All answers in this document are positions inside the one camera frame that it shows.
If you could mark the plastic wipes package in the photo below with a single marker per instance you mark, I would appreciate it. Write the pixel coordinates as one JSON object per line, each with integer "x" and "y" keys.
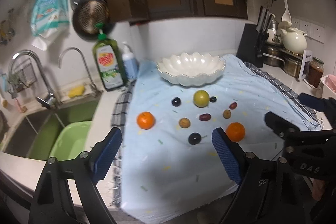
{"x": 49, "y": 20}

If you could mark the small dark grape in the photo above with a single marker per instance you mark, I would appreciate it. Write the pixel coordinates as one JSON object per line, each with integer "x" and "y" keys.
{"x": 213, "y": 99}

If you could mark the cream ceramic teapot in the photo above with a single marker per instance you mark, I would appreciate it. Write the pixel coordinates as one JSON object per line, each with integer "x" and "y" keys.
{"x": 293, "y": 39}

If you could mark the wire sink caddy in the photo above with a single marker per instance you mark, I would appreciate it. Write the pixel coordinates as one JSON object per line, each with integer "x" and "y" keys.
{"x": 23, "y": 76}

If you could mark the yellow sponge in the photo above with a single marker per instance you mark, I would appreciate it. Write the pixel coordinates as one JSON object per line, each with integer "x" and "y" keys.
{"x": 76, "y": 91}

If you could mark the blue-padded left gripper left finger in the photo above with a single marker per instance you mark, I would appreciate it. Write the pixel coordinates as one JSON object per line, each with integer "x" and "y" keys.
{"x": 103, "y": 153}

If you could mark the left chrome faucet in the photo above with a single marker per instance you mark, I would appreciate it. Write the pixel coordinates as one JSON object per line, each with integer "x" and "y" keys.
{"x": 50, "y": 101}

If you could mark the white scalloped ceramic bowl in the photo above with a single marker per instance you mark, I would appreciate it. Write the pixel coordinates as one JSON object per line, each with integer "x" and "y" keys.
{"x": 191, "y": 70}

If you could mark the white blue pump bottle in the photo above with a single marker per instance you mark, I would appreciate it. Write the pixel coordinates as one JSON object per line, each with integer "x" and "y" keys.
{"x": 129, "y": 61}

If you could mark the chrome faucet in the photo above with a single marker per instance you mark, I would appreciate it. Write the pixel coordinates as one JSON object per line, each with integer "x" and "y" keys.
{"x": 81, "y": 66}
{"x": 50, "y": 101}

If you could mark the dark plum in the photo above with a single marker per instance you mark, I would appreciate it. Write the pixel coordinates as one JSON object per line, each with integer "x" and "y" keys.
{"x": 194, "y": 138}
{"x": 176, "y": 102}

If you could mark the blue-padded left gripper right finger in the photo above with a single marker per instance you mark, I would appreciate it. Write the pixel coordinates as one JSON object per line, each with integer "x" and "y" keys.
{"x": 231, "y": 155}

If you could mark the checkered dish towel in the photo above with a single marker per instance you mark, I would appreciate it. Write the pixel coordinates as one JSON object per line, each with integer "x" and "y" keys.
{"x": 119, "y": 111}

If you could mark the stainless steel pot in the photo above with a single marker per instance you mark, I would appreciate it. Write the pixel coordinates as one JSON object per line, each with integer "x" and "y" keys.
{"x": 288, "y": 61}

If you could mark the light blue cloth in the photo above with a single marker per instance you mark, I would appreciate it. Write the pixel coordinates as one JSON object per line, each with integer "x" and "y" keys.
{"x": 199, "y": 145}

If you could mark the green dish soap bottle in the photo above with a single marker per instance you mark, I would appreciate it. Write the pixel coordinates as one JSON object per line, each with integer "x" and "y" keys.
{"x": 108, "y": 60}

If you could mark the green plastic basin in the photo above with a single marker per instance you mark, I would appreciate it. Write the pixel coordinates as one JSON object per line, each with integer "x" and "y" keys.
{"x": 71, "y": 141}

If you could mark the red grape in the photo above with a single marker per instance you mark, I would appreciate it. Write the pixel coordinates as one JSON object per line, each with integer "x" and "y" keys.
{"x": 205, "y": 117}
{"x": 233, "y": 106}

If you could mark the right chrome faucet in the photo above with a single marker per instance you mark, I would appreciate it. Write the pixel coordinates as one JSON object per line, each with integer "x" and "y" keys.
{"x": 81, "y": 66}

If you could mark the stainless steel sink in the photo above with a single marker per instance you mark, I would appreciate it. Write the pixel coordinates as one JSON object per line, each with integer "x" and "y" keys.
{"x": 36, "y": 134}

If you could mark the red sauce jar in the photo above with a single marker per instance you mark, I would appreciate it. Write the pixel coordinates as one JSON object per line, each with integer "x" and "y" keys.
{"x": 316, "y": 71}

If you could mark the brown longan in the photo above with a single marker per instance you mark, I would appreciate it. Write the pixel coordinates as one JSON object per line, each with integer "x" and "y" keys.
{"x": 184, "y": 123}
{"x": 227, "y": 114}

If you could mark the pink plastic container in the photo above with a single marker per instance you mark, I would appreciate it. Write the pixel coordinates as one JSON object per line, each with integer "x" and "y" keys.
{"x": 328, "y": 86}

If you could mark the white wall socket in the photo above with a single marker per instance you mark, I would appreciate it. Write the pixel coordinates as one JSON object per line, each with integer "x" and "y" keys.
{"x": 311, "y": 30}

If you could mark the orange tangerine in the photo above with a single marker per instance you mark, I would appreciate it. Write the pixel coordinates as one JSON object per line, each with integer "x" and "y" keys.
{"x": 235, "y": 131}
{"x": 145, "y": 120}

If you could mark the black knife block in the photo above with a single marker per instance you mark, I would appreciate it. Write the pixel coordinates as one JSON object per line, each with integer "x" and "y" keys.
{"x": 253, "y": 39}

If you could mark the white ladle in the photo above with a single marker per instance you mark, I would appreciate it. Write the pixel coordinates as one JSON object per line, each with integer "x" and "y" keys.
{"x": 286, "y": 17}

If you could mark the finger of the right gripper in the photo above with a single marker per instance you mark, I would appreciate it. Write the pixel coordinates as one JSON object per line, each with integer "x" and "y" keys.
{"x": 279, "y": 126}
{"x": 319, "y": 104}

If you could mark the green round fruit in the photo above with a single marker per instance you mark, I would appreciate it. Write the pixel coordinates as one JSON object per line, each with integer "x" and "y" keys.
{"x": 201, "y": 98}

